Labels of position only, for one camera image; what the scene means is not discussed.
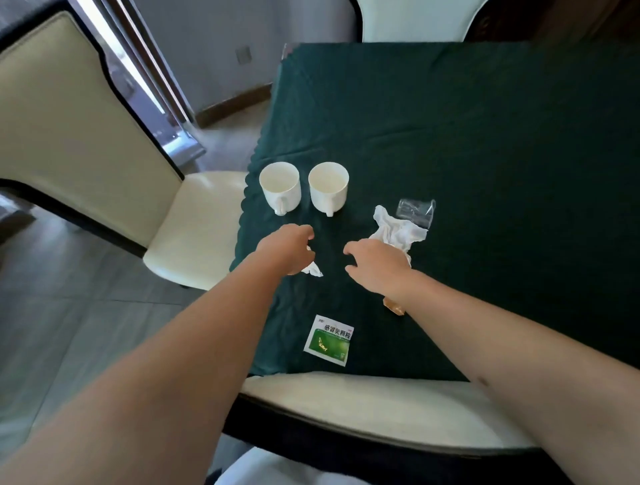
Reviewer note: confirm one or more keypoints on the person's left hand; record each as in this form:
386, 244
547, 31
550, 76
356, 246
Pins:
282, 250

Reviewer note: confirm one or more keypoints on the person's right hand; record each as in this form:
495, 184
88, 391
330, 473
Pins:
382, 267

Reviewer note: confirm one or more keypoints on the person's right thumb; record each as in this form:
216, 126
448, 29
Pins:
353, 271

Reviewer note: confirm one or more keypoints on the person's left fingers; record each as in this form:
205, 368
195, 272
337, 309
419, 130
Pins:
305, 233

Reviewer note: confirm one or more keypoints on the person's left forearm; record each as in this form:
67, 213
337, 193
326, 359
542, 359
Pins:
165, 379

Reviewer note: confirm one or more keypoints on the person's right forearm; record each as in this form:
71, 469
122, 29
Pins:
525, 369

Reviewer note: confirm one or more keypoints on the small white torn paper piece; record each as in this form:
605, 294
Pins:
315, 270

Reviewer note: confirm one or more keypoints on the white ceramic cup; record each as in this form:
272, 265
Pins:
280, 184
328, 186

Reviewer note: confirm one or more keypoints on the small amber vial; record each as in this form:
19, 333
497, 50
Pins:
395, 306

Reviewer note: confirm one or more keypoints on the crumpled white tissue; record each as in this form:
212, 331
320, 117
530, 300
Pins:
397, 232

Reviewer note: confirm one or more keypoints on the green and white sachet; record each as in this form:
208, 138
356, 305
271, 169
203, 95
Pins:
329, 340

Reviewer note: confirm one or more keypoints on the clear plastic cup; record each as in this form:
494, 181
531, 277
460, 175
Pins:
417, 210

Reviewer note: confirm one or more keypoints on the dark green tablecloth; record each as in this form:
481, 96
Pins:
450, 125

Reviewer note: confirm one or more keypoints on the person's white clothing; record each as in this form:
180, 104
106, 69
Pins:
270, 472

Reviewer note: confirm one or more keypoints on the sliding glass door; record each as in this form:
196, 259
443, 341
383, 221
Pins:
150, 75

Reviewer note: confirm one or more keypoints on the cream chair with dark frame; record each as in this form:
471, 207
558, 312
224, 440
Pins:
375, 404
415, 20
75, 125

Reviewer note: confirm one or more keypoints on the grey wall socket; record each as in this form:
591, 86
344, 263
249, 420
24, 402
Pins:
243, 54

